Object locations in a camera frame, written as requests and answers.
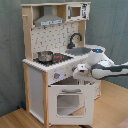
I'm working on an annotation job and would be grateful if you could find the right red stove knob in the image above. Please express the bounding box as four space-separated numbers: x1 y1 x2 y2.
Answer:
71 66 78 73

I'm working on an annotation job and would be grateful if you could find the white toy microwave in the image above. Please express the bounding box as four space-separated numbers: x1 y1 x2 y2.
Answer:
66 3 90 21

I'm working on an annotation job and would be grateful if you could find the grey range hood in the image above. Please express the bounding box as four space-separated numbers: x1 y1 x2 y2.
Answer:
35 5 64 27

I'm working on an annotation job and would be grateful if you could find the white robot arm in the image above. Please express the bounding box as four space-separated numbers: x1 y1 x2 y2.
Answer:
73 49 128 80

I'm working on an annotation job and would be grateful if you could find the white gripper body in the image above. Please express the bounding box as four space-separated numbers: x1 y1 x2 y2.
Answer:
73 64 89 80

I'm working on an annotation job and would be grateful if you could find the black toy faucet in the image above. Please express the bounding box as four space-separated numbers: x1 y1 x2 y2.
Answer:
67 33 82 49

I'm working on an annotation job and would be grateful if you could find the black toy stovetop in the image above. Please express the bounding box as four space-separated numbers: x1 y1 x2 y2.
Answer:
35 53 71 67

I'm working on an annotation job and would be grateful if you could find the white oven door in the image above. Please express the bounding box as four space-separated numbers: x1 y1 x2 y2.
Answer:
49 84 94 125

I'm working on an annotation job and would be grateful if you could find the small metal pot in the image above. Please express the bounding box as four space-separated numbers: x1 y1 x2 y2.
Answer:
38 51 53 62

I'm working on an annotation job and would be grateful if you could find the white cupboard door with dispenser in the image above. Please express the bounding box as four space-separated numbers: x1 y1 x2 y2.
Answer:
79 78 103 101

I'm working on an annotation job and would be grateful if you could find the grey toy sink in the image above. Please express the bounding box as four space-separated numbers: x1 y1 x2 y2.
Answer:
66 47 91 56

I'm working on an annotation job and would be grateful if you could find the wooden toy kitchen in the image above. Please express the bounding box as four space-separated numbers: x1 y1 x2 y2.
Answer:
20 1 107 127

